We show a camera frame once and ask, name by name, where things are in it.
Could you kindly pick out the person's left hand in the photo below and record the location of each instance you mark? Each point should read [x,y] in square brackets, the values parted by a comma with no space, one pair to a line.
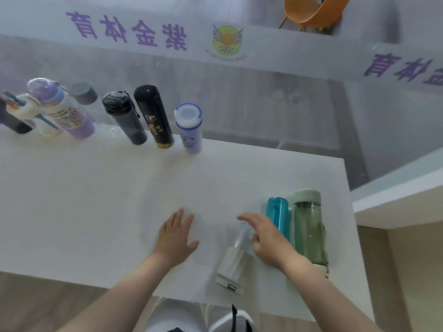
[174,243]

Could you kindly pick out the person's right hand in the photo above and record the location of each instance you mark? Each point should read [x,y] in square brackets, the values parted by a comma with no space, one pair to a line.
[271,243]

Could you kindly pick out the person's left middle finger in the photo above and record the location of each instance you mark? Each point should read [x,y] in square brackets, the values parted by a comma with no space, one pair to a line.
[179,219]

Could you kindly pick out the person's right fingers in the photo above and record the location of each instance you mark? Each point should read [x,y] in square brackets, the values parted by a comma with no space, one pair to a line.
[250,219]

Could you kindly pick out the person's left thumb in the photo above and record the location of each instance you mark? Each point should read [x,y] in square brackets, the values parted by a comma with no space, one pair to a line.
[193,246]

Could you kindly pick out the person's left little finger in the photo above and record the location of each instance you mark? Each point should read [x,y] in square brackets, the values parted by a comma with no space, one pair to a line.
[162,235]

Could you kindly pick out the person's left forearm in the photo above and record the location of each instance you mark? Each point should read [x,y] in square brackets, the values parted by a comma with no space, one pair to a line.
[114,300]

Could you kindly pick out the person's right forearm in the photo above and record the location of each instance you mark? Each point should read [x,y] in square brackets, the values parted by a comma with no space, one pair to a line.
[328,297]

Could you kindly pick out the teal water bottle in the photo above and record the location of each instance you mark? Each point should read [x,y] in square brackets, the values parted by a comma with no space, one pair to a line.
[278,214]

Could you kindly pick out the clear bottle with white base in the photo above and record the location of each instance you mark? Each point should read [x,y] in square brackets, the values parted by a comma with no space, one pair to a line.
[233,264]

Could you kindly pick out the green water bottle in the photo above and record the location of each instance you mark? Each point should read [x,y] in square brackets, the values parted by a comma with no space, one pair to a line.
[308,231]

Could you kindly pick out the person's white trousers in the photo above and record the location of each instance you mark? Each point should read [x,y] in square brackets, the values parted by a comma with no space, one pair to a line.
[180,316]

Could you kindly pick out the clear bottle with blue-white lid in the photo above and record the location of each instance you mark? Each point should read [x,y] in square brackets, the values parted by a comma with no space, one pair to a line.
[189,131]

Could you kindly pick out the black thermos flask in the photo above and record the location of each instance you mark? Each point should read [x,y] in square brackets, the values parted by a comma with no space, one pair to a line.
[154,117]

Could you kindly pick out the black sports bottle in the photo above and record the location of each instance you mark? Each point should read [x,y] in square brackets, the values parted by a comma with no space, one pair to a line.
[126,119]

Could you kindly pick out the white side cabinet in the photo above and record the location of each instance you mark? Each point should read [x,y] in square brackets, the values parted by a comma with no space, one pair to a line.
[398,217]

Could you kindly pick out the purple cartoon water bottle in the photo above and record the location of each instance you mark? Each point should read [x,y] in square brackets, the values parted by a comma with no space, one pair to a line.
[67,114]

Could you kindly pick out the clear bottle with grey cap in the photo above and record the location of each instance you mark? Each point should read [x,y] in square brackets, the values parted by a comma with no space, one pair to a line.
[84,93]

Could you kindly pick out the dark grey bottle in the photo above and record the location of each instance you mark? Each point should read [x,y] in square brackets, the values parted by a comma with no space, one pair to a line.
[12,122]

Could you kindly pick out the orange chair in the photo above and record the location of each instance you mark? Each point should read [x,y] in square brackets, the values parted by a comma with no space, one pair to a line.
[311,12]

